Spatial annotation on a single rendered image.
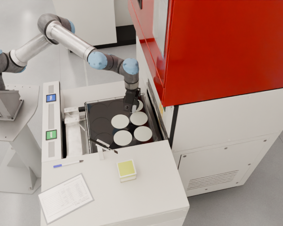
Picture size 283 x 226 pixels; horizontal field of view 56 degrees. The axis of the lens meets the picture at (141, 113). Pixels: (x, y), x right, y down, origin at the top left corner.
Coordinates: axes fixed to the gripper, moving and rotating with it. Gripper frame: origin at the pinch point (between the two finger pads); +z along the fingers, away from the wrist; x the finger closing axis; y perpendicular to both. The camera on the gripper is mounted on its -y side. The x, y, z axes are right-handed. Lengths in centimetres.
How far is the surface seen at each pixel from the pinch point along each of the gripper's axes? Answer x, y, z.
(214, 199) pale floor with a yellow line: -67, 1, 91
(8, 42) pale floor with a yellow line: 207, 142, 91
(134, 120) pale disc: -3.2, -4.3, 1.3
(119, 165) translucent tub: -5.9, -39.6, -12.0
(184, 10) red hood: -23, -17, -75
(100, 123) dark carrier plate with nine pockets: 14.8, -10.9, 1.4
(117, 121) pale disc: 5.9, -7.4, 1.3
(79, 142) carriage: 22.3, -24.5, 3.3
